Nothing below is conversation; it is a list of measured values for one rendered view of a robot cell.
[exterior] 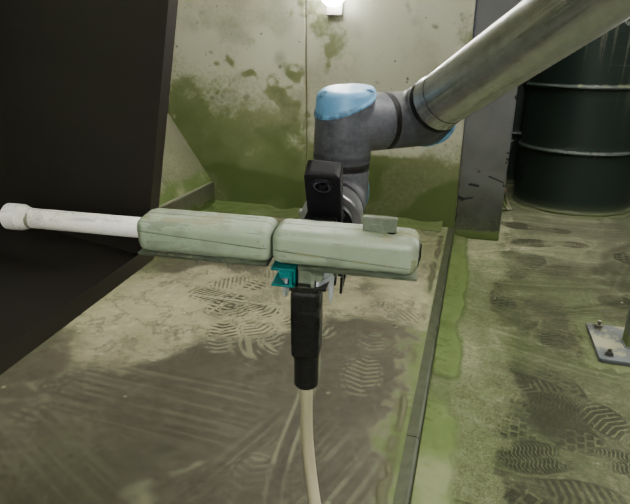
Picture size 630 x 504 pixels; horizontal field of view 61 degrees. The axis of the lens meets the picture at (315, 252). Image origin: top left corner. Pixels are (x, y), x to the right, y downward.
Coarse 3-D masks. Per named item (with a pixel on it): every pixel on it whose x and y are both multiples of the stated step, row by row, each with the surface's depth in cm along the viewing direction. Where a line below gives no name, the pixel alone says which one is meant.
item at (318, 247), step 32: (32, 224) 62; (64, 224) 61; (96, 224) 60; (128, 224) 60; (160, 224) 58; (192, 224) 57; (224, 224) 57; (256, 224) 57; (288, 224) 57; (320, 224) 57; (352, 224) 57; (384, 224) 55; (160, 256) 60; (192, 256) 59; (224, 256) 58; (256, 256) 57; (288, 256) 56; (320, 256) 55; (352, 256) 55; (384, 256) 54; (416, 256) 54; (320, 288) 57; (320, 320) 61
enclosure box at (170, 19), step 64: (0, 0) 67; (64, 0) 65; (128, 0) 64; (0, 64) 70; (64, 64) 68; (128, 64) 66; (0, 128) 73; (64, 128) 71; (128, 128) 69; (0, 192) 76; (64, 192) 74; (128, 192) 72; (0, 256) 67; (64, 256) 71; (128, 256) 74; (0, 320) 55; (64, 320) 56
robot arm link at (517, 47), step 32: (544, 0) 59; (576, 0) 55; (608, 0) 53; (512, 32) 63; (544, 32) 60; (576, 32) 58; (448, 64) 74; (480, 64) 68; (512, 64) 65; (544, 64) 64; (416, 96) 80; (448, 96) 75; (480, 96) 72; (416, 128) 83; (448, 128) 82
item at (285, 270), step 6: (276, 264) 58; (282, 264) 58; (288, 264) 58; (294, 264) 58; (282, 270) 57; (288, 270) 57; (294, 270) 57; (276, 276) 59; (282, 276) 57; (288, 276) 57; (294, 276) 58; (276, 282) 58; (282, 282) 58; (294, 282) 58
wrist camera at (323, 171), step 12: (312, 168) 64; (324, 168) 64; (336, 168) 64; (312, 180) 65; (324, 180) 64; (336, 180) 64; (312, 192) 67; (324, 192) 66; (336, 192) 66; (312, 204) 69; (324, 204) 68; (336, 204) 68; (336, 216) 70
